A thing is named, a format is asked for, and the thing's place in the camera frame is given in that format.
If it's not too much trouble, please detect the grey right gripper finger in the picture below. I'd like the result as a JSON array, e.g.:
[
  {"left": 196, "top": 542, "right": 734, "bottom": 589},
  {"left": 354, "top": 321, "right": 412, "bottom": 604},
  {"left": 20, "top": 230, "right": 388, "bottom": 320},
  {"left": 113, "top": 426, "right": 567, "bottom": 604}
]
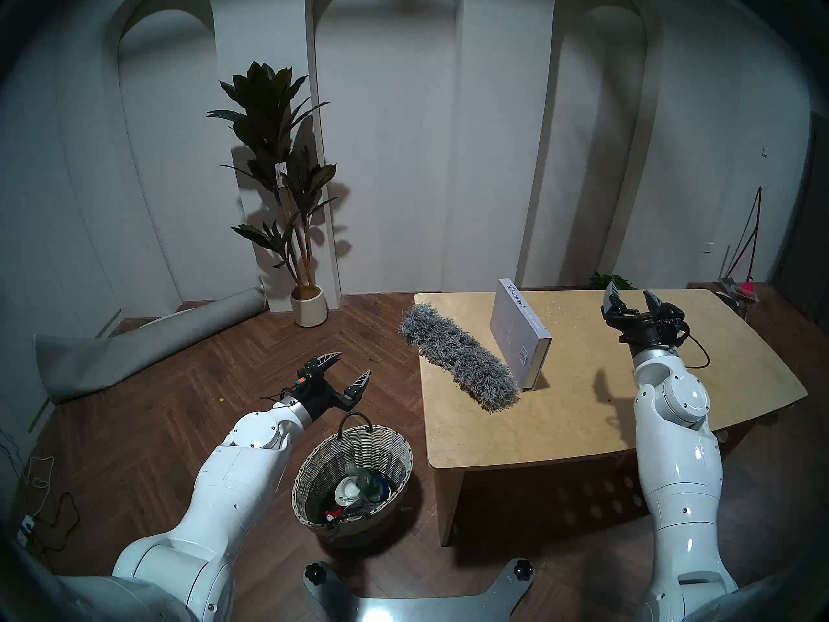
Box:
[
  {"left": 643, "top": 289, "right": 685, "bottom": 327},
  {"left": 601, "top": 281, "right": 632, "bottom": 323}
]

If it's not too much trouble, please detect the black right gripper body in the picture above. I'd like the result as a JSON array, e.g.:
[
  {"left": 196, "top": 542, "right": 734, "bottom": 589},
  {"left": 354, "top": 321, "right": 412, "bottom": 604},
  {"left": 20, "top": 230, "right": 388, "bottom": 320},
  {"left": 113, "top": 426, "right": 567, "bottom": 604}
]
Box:
[{"left": 619, "top": 314, "right": 690, "bottom": 357}]

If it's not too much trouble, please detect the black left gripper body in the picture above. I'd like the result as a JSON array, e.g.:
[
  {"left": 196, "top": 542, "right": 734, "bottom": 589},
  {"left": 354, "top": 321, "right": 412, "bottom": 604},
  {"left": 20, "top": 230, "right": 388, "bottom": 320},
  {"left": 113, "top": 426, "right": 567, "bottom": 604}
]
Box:
[{"left": 285, "top": 378, "right": 345, "bottom": 422}]

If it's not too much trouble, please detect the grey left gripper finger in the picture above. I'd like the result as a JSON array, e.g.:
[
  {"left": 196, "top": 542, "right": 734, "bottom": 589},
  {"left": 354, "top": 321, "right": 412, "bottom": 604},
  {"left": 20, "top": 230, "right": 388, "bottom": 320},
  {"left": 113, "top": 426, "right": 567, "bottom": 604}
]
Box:
[
  {"left": 304, "top": 352, "right": 344, "bottom": 382},
  {"left": 343, "top": 369, "right": 373, "bottom": 411}
]

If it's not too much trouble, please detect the clear green-label water bottle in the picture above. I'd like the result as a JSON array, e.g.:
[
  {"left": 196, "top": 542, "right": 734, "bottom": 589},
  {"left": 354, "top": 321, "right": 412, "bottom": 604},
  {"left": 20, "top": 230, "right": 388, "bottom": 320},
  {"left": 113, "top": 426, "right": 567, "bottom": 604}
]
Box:
[{"left": 345, "top": 462, "right": 383, "bottom": 500}]

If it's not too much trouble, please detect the grey box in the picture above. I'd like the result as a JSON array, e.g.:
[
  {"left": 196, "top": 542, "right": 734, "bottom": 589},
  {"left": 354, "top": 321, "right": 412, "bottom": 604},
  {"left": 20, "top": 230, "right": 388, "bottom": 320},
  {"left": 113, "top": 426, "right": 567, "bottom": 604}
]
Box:
[{"left": 490, "top": 278, "right": 553, "bottom": 392}]

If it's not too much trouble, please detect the grey fluffy duster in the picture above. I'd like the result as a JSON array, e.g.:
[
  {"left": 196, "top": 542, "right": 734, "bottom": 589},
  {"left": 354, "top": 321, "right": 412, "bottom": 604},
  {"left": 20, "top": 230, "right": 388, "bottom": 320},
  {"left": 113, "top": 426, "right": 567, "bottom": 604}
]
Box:
[{"left": 398, "top": 303, "right": 521, "bottom": 414}]

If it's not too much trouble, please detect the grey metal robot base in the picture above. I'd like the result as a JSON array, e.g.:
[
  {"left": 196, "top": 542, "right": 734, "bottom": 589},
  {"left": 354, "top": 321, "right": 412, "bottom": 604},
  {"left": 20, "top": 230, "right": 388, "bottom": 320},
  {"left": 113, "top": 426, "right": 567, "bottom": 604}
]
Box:
[{"left": 304, "top": 558, "right": 535, "bottom": 622}]

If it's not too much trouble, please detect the woven wicker basket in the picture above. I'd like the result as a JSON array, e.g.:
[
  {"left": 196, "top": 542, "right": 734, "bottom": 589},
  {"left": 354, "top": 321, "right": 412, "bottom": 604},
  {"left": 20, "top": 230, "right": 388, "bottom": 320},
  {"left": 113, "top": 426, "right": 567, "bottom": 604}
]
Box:
[{"left": 291, "top": 412, "right": 414, "bottom": 550}]

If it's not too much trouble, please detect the red pole broom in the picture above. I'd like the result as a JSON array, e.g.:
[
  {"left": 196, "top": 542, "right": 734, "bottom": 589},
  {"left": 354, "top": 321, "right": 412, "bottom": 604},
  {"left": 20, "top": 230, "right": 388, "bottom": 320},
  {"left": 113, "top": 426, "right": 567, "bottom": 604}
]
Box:
[{"left": 725, "top": 187, "right": 763, "bottom": 301}]

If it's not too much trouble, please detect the light wooden table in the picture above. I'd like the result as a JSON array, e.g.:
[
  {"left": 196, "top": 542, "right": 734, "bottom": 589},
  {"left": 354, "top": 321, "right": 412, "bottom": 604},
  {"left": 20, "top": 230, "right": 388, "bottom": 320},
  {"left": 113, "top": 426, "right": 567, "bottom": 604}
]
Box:
[{"left": 413, "top": 289, "right": 808, "bottom": 547}]

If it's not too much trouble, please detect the rolled grey carpet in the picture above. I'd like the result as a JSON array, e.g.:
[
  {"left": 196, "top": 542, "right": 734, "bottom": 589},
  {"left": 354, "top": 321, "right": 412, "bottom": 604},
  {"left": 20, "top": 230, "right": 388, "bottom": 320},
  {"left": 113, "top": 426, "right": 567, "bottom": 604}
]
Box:
[{"left": 34, "top": 287, "right": 267, "bottom": 404}]

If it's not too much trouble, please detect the tall potted plant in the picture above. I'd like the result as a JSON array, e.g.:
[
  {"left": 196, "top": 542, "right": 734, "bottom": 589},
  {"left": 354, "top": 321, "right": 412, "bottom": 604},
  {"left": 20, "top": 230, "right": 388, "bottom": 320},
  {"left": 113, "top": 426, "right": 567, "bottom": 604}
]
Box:
[{"left": 207, "top": 62, "right": 339, "bottom": 328}]

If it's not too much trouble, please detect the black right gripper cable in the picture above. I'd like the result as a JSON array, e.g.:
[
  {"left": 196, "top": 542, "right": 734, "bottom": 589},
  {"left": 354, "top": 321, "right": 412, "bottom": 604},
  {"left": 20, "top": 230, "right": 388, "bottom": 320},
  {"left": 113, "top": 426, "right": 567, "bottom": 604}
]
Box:
[{"left": 674, "top": 326, "right": 711, "bottom": 370}]

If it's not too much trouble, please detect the black floor cable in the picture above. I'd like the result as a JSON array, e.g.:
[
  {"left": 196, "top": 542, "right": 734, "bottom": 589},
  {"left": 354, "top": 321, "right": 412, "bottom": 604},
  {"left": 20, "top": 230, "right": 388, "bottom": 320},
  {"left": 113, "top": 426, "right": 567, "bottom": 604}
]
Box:
[{"left": 32, "top": 491, "right": 82, "bottom": 553}]

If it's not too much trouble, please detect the white floor cable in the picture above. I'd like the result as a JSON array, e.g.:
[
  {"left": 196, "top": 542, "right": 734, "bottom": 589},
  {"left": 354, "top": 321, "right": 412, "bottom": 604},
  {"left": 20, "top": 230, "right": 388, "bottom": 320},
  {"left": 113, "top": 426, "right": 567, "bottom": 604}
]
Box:
[{"left": 23, "top": 455, "right": 56, "bottom": 498}]

